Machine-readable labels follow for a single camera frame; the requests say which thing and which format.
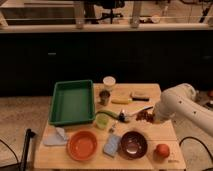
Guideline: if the black stand pole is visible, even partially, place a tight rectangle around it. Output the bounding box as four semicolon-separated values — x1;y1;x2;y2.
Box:
20;129;36;171

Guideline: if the green plastic tray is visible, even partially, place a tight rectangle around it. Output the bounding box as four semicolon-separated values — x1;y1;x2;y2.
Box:
49;80;95;126

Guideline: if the dark maroon bowl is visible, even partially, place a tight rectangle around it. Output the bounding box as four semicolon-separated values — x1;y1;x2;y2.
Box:
119;131;148;160

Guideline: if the black white handled utensil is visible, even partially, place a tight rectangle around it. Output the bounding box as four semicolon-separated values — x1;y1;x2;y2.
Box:
118;106;152;122

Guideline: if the dark red grape bunch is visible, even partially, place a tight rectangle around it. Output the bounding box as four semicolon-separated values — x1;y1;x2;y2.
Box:
136;110;154;123

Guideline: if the orange fruit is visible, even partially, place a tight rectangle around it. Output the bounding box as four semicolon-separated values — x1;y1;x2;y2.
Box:
155;144;170;158

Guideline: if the blue sponge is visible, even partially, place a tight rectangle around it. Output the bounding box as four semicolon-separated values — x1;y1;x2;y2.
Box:
103;134;121;157

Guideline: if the light green small cup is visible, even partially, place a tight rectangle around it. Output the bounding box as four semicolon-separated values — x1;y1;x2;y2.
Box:
95;113;109;130

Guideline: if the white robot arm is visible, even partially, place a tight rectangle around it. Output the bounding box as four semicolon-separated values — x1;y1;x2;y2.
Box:
153;83;213;137

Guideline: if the black office chair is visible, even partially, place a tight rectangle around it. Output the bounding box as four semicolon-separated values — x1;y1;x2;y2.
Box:
84;0;125;24

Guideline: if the small metal cup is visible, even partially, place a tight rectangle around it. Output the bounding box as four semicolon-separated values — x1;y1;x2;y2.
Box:
99;90;110;106

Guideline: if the black cable right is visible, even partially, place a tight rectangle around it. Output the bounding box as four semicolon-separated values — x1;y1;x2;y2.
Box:
178;136;213;171

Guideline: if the orange plastic bowl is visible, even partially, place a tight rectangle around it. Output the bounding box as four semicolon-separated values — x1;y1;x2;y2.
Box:
67;130;98;161

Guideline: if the small metal clip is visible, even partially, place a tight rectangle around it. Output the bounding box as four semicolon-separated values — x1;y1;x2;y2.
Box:
109;122;117;133

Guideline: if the white folded cloth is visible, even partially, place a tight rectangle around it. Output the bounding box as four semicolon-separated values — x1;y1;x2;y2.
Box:
43;127;68;146

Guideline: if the white plastic cup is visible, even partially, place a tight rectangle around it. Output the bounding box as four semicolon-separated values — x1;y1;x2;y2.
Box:
103;76;116;91

